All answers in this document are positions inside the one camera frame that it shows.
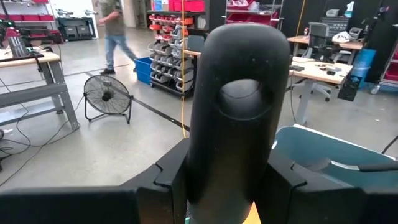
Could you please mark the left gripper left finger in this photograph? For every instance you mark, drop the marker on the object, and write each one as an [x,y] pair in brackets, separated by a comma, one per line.
[93,205]

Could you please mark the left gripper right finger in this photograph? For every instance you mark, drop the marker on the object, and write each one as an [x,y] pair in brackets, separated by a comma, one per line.
[311,205]

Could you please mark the black serving spoon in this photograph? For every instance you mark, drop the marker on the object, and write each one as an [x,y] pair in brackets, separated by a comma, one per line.
[236,62]

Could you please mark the blue plastic bin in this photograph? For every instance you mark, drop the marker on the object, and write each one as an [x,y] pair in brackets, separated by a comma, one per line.
[311,146]

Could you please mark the black floor fan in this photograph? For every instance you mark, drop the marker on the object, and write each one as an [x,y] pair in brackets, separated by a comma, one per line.
[107,96]

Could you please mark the black computer box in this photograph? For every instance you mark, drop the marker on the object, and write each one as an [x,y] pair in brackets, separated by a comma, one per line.
[348,88]

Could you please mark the grey workbench wooden top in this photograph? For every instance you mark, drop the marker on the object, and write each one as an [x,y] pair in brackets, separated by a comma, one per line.
[31,93]

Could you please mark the wooden-top desk grey legs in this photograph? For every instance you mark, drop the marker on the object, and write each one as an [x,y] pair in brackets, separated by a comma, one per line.
[311,70]

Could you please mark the blue crate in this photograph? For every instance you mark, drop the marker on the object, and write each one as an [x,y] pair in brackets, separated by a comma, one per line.
[143,70]

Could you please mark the blue barrel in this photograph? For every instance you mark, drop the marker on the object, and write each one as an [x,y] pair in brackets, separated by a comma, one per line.
[363,68]

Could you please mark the parts bin rack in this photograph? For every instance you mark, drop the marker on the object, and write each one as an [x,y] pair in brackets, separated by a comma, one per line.
[169,71]

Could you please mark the grey office chair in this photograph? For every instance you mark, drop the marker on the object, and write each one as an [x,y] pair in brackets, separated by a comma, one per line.
[318,34]

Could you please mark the person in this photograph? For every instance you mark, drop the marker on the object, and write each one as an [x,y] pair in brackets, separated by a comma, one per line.
[115,31]

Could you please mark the red storage bin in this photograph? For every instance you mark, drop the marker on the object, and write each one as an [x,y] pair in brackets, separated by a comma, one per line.
[186,5]

